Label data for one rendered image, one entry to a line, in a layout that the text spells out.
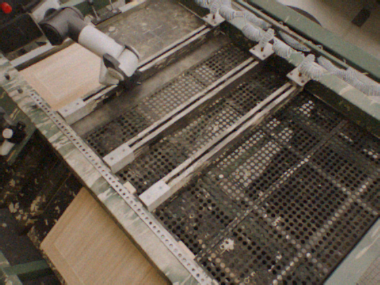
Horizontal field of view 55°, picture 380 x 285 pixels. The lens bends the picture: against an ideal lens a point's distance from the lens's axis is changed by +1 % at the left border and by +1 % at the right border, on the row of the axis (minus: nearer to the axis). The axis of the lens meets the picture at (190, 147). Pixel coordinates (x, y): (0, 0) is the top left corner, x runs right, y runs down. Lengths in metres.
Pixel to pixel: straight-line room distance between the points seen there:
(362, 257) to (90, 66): 1.63
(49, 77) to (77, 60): 0.19
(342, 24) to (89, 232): 5.91
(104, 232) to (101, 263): 0.15
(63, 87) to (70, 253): 0.87
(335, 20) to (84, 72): 5.51
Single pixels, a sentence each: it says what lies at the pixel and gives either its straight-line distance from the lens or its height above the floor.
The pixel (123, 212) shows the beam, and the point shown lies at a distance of 1.56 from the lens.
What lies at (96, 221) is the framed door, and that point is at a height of 0.59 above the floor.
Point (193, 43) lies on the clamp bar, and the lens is 2.21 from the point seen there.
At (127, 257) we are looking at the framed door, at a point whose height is 0.60.
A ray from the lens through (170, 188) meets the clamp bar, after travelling 1.57.
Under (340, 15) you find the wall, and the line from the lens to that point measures 7.10.
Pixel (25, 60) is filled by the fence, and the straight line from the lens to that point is 2.27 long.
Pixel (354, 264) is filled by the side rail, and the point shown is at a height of 1.27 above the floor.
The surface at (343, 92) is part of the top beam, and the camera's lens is 2.03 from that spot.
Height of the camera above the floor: 1.47
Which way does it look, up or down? 9 degrees down
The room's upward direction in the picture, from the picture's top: 38 degrees clockwise
